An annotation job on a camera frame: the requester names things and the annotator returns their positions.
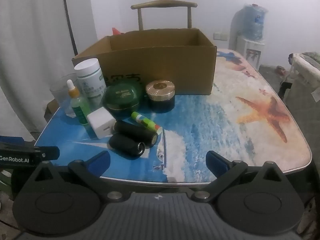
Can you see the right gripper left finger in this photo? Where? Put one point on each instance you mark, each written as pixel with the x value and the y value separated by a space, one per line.
pixel 89 173

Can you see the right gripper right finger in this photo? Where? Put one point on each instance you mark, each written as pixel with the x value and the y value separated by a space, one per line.
pixel 226 172

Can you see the black oval case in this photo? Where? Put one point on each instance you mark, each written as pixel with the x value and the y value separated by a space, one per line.
pixel 126 147

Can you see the white charger cube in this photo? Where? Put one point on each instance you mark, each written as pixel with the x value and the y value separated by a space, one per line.
pixel 102 122

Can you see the black cylinder tube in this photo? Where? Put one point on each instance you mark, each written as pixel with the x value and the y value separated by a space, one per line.
pixel 136 133

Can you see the green dropper bottle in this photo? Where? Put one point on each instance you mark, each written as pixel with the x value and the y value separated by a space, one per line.
pixel 79 104

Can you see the green lip balm tube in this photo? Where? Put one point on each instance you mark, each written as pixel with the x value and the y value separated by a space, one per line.
pixel 147 123

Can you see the clear plastic cup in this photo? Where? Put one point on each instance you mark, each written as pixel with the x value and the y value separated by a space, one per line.
pixel 60 92

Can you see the green round cosmetic jar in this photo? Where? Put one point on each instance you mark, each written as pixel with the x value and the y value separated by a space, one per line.
pixel 122 98

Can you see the white supplement bottle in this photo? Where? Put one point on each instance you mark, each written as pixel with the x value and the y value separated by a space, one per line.
pixel 92 81

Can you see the gold lid black jar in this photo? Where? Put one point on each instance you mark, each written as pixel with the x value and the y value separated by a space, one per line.
pixel 161 95

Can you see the white curtain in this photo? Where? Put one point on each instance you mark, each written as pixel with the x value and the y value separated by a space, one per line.
pixel 39 38

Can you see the brown cardboard box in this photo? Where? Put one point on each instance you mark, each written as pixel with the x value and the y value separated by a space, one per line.
pixel 186 57

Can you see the white water dispenser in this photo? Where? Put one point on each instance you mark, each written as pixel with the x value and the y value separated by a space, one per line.
pixel 250 50

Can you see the red plastic bag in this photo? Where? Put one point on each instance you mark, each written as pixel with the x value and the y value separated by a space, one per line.
pixel 116 32

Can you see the blue water jug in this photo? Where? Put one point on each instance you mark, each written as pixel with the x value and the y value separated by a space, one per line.
pixel 253 22

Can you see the white wall socket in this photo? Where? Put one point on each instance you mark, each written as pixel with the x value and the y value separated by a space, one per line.
pixel 220 36

